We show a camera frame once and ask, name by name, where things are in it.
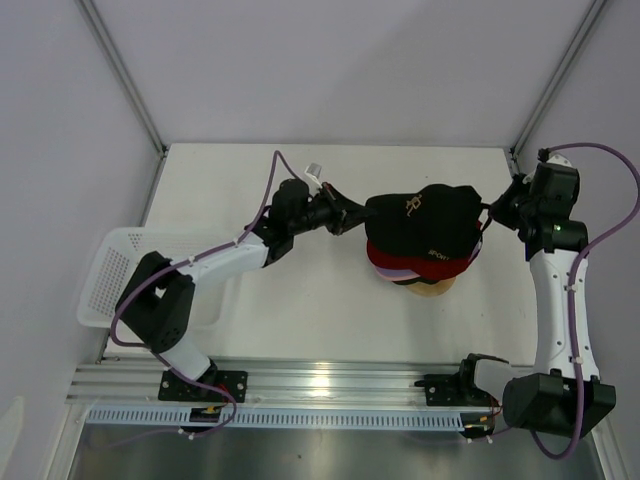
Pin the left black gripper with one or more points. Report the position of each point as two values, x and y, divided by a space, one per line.
344 214

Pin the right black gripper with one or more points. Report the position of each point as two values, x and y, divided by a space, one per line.
498 210

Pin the black baseball cap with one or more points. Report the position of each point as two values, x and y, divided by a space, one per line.
434 198

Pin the lavender baseball cap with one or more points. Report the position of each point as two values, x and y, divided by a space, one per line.
396 275

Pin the red baseball cap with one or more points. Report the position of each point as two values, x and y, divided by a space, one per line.
400 262

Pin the dark green baseball cap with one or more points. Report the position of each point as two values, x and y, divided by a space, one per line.
408 282

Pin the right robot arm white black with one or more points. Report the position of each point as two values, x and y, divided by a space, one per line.
564 394

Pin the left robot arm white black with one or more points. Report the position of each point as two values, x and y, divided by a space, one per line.
157 301

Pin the wooden hat stand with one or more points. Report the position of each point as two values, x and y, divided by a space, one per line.
432 289

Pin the white plastic basket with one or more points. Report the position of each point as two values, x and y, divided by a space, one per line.
119 255

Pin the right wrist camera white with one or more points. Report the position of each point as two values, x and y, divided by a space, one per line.
547 156

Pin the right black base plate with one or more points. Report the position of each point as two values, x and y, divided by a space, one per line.
442 390

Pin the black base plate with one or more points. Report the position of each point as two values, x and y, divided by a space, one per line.
233 382
442 390

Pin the right aluminium frame post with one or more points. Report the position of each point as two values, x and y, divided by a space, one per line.
570 54

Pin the aluminium frame post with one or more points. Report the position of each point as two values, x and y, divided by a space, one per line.
570 54
113 57

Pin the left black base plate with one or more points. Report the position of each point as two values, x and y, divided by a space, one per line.
233 382

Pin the left aluminium frame post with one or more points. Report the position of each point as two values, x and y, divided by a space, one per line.
113 57

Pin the white slotted cable duct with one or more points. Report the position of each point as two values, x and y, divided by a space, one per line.
280 418

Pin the aluminium mounting rail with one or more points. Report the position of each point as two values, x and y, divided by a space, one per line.
283 384

